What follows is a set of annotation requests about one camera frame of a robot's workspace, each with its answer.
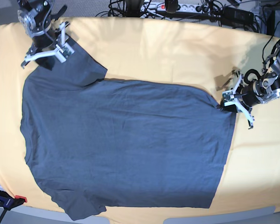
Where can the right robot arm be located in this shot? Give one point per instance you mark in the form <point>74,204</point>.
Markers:
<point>36,14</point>

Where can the blue-grey T-shirt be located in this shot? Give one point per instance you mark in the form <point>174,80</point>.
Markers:
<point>94,143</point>

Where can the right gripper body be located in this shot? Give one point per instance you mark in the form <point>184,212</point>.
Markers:
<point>42,40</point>

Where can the blue red table clamp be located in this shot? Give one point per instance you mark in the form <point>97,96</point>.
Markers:
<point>7,202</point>

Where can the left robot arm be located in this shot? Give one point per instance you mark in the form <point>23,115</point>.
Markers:
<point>254,88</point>

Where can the black power adapter box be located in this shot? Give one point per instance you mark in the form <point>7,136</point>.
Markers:
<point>232,16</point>

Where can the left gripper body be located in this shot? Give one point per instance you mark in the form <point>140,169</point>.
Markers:
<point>248,96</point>

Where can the yellow table cloth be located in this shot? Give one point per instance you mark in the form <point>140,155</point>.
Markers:
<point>157,51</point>

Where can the white power strip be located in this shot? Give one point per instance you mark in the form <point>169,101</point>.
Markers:
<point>159,8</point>

